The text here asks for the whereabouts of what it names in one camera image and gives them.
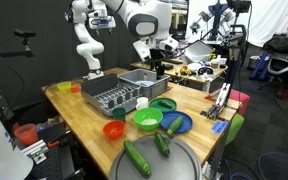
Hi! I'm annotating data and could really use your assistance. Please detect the white black clamp tool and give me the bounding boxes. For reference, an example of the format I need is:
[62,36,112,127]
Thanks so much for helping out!
[200,82,232,120]

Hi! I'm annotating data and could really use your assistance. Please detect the metal bucket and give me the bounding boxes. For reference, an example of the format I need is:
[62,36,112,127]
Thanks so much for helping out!
[248,55,262,70]

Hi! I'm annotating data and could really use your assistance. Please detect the large grey round plate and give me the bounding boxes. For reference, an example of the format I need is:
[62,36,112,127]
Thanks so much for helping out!
[108,134,203,180]

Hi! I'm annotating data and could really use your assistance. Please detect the office chair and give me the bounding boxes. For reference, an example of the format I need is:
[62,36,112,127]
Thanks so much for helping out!
[258,34,288,99]

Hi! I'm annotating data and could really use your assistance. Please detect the black camera on mount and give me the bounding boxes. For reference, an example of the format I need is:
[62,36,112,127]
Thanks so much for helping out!
[13,28,37,47]

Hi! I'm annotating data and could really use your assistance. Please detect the blue stand legs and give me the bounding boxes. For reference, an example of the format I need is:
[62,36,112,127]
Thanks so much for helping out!
[249,49,269,81]

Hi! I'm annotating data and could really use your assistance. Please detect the blue tape patch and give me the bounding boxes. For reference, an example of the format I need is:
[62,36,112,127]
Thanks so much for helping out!
[211,120,230,135]

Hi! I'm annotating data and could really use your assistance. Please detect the white plastic bottle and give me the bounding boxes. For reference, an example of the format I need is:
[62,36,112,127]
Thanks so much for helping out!
[210,54,222,70]

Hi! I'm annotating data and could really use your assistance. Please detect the green bowl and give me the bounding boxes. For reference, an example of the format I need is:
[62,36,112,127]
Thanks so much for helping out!
[132,107,164,132]

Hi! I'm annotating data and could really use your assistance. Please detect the black keyboard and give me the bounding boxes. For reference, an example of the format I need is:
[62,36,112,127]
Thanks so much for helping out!
[165,57,184,65]

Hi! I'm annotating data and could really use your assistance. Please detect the black camera atop frame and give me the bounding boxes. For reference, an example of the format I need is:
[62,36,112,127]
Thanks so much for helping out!
[226,0,252,14]

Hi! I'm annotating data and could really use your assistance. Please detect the blue cable loop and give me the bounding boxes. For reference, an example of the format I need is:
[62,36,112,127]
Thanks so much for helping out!
[257,143,288,180]

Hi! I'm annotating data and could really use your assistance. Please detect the red bowl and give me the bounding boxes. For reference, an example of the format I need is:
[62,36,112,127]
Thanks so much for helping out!
[102,119,126,140]

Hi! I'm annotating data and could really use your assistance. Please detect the black metal camera frame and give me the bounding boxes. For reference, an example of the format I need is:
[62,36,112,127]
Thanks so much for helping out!
[219,23,248,88]

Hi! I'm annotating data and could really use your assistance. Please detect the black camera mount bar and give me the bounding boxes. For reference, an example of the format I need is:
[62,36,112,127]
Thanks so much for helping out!
[0,49,35,61]

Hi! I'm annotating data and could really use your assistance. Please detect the white rounded machine housing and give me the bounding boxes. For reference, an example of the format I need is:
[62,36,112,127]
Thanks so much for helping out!
[0,106,34,180]

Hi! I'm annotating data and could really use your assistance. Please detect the grey plastic bin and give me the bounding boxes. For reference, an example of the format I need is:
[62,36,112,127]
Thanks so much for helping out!
[117,68,171,100]

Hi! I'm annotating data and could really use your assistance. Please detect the medium light green zucchini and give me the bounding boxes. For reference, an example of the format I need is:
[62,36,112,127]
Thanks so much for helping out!
[166,115,185,136]

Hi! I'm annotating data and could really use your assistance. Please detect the white bowl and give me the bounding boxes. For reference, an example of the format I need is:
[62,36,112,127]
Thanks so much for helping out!
[186,62,202,73]

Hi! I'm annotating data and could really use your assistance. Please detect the blue plate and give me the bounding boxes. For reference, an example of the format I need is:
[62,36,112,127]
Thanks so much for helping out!
[159,110,194,135]

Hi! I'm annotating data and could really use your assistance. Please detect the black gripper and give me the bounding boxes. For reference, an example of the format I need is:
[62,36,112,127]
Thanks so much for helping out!
[149,49,167,80]

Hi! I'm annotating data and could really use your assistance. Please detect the small yellow bowl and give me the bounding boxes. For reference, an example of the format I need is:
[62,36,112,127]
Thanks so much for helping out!
[56,80,73,93]

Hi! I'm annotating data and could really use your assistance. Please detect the orange plastic cup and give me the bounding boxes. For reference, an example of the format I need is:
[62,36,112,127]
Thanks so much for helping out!
[13,123,39,147]

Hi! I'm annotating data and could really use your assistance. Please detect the dark green cup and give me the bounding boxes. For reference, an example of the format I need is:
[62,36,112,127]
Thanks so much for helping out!
[111,106,127,123]

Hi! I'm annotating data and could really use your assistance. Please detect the short green zucchini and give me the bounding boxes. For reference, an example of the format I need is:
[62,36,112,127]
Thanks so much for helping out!
[154,131,171,157]

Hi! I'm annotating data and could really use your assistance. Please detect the white mug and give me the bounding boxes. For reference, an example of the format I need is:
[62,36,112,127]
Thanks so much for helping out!
[135,96,150,111]

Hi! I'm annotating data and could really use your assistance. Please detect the yellow toy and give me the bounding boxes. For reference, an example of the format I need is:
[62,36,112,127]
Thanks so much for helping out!
[179,65,190,76]

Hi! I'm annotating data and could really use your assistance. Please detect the green plate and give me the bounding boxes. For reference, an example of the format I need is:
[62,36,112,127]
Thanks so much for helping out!
[149,97,178,114]

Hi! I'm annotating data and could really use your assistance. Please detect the small orange bowl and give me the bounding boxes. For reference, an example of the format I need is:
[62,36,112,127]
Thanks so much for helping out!
[69,84,81,94]

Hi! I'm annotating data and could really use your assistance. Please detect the grey dish rack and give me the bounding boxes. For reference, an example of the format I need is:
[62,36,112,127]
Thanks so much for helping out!
[80,73,142,117]

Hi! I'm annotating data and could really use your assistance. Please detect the aluminium extrusion bracket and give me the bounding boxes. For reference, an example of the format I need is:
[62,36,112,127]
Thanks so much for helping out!
[20,139,50,165]

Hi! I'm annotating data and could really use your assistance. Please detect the blue light stand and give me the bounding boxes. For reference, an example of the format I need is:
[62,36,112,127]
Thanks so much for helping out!
[188,0,237,42]

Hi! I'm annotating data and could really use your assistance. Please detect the green stool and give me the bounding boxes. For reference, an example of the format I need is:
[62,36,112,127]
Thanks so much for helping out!
[225,113,245,146]

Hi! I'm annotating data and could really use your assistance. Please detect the pale plate in bin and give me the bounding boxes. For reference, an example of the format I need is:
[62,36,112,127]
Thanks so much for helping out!
[134,79,156,88]

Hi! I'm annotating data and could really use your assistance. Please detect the black jacket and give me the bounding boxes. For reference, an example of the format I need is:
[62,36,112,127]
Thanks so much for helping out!
[263,34,288,55]

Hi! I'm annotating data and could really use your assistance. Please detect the pink stool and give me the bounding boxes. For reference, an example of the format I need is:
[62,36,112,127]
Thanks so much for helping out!
[228,88,251,117]

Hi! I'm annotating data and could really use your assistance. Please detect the long green zucchini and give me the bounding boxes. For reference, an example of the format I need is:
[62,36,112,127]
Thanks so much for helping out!
[123,138,152,178]

